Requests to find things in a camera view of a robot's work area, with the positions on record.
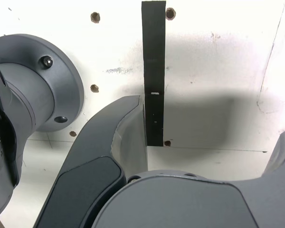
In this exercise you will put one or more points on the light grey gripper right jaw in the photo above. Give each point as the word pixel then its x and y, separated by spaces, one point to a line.
pixel 180 204

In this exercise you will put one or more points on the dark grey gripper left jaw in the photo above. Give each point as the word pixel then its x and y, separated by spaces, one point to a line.
pixel 85 171

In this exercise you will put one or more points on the black tape strip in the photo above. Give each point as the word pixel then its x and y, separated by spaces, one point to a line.
pixel 154 71

